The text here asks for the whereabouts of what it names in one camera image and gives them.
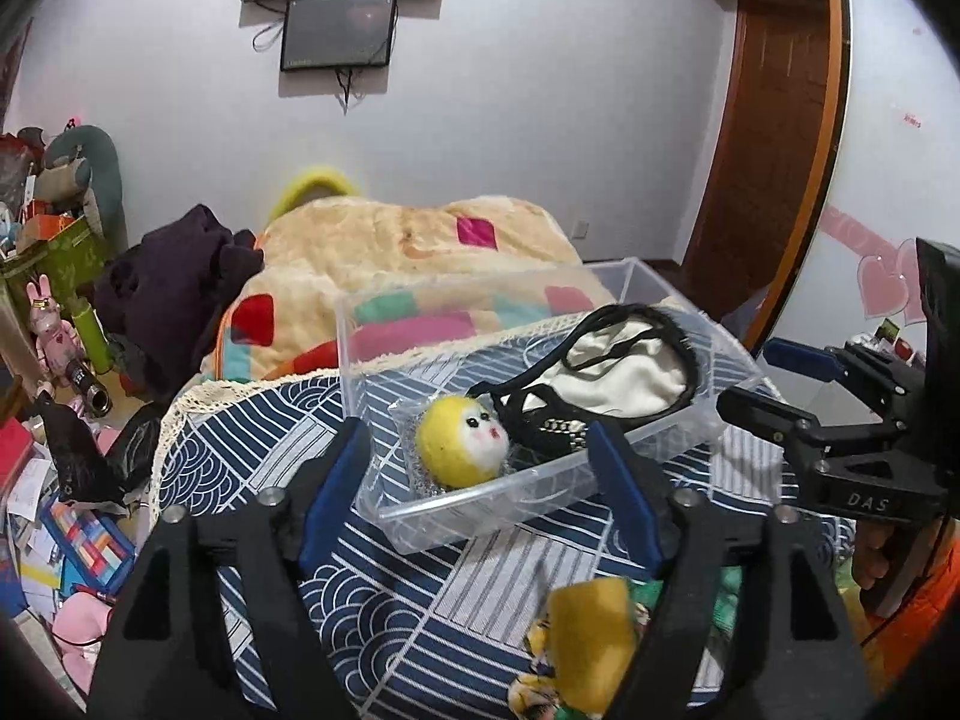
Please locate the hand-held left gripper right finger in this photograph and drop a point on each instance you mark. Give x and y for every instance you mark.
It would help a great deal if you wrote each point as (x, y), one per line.
(624, 499)

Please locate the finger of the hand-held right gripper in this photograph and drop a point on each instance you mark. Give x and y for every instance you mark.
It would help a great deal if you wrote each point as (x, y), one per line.
(796, 360)
(757, 414)

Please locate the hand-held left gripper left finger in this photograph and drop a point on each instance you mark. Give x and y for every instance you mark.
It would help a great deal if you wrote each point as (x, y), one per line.
(339, 484)

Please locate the clear plastic storage box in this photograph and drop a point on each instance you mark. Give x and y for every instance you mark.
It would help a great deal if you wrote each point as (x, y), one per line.
(525, 511)

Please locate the yellow plush toy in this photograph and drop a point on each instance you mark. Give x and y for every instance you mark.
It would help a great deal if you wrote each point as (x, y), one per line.
(586, 630)

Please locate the person's right forearm orange sleeve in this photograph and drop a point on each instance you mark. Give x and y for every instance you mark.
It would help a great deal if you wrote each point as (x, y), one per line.
(930, 615)

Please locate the person's right hand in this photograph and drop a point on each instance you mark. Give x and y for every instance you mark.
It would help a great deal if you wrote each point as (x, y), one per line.
(871, 556)

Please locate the small green yellow box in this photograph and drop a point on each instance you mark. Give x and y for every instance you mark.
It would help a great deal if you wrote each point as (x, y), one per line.
(889, 331)

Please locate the pink heart stickers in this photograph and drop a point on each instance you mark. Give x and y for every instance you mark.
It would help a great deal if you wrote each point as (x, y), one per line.
(881, 286)

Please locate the yellow plush ball with face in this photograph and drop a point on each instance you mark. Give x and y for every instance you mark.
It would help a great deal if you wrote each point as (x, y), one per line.
(450, 444)

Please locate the white cloth with black trim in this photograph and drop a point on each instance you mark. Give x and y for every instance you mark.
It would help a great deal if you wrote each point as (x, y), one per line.
(622, 375)

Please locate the green patterned cloth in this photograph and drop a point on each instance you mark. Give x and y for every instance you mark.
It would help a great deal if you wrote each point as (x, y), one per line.
(729, 600)

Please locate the blue white wave-pattern cloth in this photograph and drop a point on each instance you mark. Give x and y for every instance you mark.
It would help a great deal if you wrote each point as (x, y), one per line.
(420, 615)

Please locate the brown wooden door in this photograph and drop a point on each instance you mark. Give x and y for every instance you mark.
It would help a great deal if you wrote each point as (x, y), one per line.
(772, 127)

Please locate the cream blanket with colourful squares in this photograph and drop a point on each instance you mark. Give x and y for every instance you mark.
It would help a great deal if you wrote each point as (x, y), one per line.
(375, 240)

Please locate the colourful striped box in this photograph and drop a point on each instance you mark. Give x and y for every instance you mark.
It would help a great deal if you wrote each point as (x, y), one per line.
(86, 544)

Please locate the dark purple clothing pile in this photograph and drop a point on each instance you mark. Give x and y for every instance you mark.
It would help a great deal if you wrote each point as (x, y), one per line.
(172, 277)

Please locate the black plastic bag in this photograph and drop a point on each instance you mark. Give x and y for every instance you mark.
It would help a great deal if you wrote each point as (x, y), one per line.
(75, 459)

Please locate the black cylindrical device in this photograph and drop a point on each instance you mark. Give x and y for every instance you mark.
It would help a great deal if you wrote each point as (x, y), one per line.
(86, 387)

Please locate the green tube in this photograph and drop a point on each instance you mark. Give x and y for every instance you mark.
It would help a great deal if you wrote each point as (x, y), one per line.
(94, 331)

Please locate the white wardrobe door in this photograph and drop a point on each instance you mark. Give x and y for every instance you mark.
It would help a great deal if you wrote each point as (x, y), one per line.
(900, 90)

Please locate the yellow-green plush hood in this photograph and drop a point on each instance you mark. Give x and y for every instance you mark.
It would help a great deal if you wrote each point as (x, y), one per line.
(315, 181)

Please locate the pile of papers and boxes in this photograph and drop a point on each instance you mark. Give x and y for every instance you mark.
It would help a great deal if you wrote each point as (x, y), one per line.
(22, 510)

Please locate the pink rabbit toy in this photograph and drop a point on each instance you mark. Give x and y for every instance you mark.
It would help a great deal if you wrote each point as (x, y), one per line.
(52, 330)

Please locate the green cardboard box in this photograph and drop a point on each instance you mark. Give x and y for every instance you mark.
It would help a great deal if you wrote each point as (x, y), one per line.
(67, 256)

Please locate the grey-green plush toy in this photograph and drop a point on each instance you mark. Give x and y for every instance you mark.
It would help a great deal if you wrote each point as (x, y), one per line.
(105, 165)

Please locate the small black framed screen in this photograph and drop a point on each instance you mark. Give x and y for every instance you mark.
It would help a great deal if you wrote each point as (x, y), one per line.
(337, 34)

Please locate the white wall socket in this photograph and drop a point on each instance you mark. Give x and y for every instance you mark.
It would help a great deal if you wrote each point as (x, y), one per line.
(580, 229)

